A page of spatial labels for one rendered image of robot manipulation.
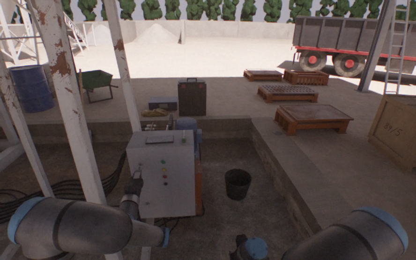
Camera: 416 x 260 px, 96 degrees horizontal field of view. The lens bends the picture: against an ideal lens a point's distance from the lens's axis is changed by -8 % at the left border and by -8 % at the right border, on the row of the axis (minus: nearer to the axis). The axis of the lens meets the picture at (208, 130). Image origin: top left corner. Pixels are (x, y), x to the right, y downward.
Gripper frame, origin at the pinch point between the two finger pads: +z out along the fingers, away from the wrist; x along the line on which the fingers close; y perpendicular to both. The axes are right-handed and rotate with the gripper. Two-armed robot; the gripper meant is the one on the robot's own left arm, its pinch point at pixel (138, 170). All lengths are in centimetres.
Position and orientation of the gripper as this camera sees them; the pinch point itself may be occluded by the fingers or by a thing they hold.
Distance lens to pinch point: 127.9
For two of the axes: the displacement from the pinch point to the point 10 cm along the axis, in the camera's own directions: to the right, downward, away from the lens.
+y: -0.1, 8.9, 4.6
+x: 10.0, -0.3, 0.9
